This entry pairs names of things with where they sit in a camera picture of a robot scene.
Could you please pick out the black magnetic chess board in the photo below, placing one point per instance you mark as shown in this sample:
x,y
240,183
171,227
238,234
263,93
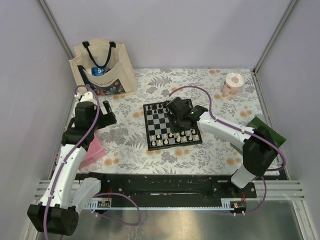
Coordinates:
x,y
157,123

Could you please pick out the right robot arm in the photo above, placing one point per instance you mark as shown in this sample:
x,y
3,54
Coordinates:
x,y
256,144

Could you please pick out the dark green plastic box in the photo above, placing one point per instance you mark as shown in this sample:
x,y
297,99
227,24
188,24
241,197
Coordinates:
x,y
275,135

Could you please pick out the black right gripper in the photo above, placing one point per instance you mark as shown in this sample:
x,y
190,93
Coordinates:
x,y
174,129

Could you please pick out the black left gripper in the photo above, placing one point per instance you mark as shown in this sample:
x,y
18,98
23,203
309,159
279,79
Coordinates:
x,y
107,119

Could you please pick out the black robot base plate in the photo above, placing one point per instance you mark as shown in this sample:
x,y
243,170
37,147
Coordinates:
x,y
169,191

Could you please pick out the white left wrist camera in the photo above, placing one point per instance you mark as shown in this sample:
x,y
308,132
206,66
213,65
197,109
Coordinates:
x,y
86,97

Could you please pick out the pink plastic box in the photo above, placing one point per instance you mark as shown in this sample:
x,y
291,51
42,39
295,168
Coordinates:
x,y
94,153

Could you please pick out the blue white bottle in bag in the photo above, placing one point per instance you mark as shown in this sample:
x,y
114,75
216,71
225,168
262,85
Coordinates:
x,y
97,71

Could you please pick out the pink wrapped toilet paper roll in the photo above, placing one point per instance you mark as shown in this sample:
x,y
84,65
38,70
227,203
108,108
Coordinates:
x,y
232,84

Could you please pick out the floral patterned table mat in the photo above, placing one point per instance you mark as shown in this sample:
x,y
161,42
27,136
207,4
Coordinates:
x,y
125,142

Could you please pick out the cream canvas tote bag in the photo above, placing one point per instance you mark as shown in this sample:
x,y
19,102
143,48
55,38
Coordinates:
x,y
119,77

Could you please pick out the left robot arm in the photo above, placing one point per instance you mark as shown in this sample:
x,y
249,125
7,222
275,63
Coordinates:
x,y
59,208

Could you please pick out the white slotted cable duct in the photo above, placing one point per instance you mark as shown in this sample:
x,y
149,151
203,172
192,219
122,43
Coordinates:
x,y
98,204

